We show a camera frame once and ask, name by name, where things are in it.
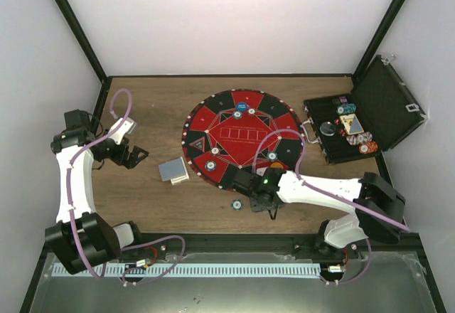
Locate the orange big blind button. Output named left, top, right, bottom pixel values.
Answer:
left=270, top=162, right=284, bottom=169

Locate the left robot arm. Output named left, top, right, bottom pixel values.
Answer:
left=45, top=110, right=149, bottom=275

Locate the black poker case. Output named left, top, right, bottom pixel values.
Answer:
left=304, top=55, right=427, bottom=164

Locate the white card box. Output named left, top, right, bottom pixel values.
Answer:
left=171, top=174, right=189, bottom=185

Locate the blue small blind button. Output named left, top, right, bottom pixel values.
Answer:
left=236, top=102, right=249, bottom=112

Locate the brown poker chip stack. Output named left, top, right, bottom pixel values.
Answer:
left=210, top=147, right=220, bottom=155

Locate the teal poker chip stack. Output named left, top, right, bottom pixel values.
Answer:
left=205, top=160, right=217, bottom=171

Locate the round dealer button in case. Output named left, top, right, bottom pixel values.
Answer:
left=319, top=122, right=336, bottom=137

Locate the card deck in case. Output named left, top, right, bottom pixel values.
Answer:
left=340, top=114, right=365, bottom=135

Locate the round red black poker mat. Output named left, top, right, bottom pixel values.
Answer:
left=181, top=90, right=304, bottom=191

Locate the purple white chip stack in case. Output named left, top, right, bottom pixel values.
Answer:
left=346, top=132, right=373, bottom=146

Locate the light blue slotted cable duct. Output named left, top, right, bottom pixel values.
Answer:
left=51, top=262, right=321, bottom=278

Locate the teal chip stack mat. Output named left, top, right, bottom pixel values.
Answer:
left=267, top=152, right=278, bottom=161

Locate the teal chip stack in case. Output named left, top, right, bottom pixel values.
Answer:
left=337, top=103, right=357, bottom=115

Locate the blue backed card deck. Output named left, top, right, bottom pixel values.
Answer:
left=159, top=157, right=188, bottom=181

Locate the orange chip stack in case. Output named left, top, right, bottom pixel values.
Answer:
left=359, top=141, right=378, bottom=154

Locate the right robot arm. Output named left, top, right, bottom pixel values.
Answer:
left=232, top=168, right=410, bottom=258

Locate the teal chip on table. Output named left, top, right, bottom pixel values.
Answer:
left=231, top=199, right=243, bottom=211

